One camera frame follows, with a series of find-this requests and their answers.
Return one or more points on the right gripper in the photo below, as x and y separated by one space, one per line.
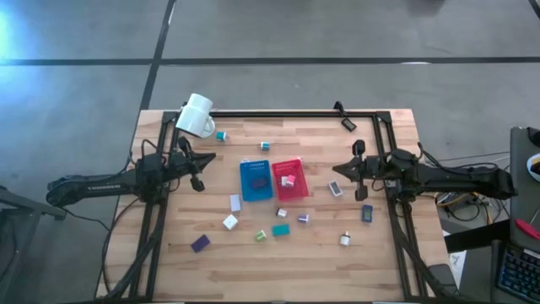
373 169

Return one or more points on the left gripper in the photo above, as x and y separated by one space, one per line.
181 164

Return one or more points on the white device with screen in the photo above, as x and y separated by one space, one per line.
335 188

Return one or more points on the small black device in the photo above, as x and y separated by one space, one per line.
349 125

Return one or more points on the blue power bank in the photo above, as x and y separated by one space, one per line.
367 213

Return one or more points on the white power adapter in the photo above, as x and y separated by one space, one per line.
235 203

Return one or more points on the pink white charger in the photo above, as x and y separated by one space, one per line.
291 179

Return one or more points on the red plastic basket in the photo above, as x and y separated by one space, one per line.
295 194

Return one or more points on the white cube charger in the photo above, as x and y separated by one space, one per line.
230 222

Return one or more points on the dark purple box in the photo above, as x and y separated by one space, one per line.
200 243

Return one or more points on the green white charger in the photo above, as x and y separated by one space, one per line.
260 236

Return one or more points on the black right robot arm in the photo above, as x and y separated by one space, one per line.
464 179

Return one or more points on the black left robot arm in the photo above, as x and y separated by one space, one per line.
97 186

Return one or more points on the teal white charger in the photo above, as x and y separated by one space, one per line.
220 136
265 146

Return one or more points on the white cylindrical spot lamp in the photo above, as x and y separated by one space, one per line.
194 116

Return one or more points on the blue plastic basket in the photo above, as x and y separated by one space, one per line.
249 194

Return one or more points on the black clamp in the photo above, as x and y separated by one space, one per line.
338 108

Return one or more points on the teal flat box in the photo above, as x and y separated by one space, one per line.
281 230

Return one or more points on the white paper sheet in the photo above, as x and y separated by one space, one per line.
457 262

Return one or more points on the black flat pad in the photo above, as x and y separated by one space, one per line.
443 276

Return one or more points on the black desk crossbar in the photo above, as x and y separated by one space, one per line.
476 236

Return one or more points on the dark grey side desk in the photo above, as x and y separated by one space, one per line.
521 202

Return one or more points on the grey metal stand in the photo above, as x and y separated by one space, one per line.
25 202

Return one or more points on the white blue yellow object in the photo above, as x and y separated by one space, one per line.
535 166

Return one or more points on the black computer mouse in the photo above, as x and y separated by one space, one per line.
536 136

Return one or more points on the backlit keyboard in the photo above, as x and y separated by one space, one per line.
521 274

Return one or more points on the black aluminium table frame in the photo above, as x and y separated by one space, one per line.
295 114

